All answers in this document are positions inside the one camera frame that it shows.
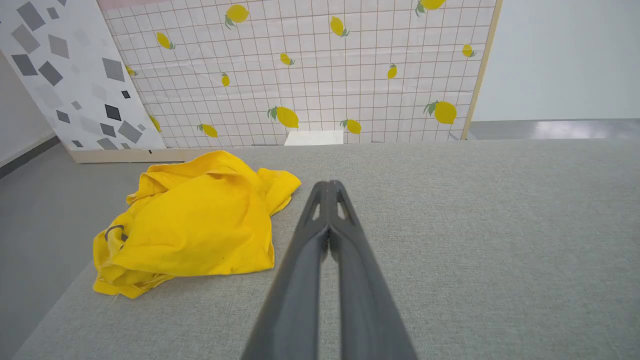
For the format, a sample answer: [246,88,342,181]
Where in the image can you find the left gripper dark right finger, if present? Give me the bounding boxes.
[329,180,418,360]

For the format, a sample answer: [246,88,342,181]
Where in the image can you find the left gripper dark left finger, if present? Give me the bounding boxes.
[241,181,331,360]

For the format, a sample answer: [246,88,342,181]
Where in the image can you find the yellow T-shirt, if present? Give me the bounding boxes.
[92,150,302,300]

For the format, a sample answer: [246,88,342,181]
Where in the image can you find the small white box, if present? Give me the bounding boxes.
[284,130,345,147]

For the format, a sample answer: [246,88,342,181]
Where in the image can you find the lemon print grid panel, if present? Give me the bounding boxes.
[97,0,503,150]

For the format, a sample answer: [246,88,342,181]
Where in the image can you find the grey terrazzo print panel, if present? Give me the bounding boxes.
[0,0,211,164]

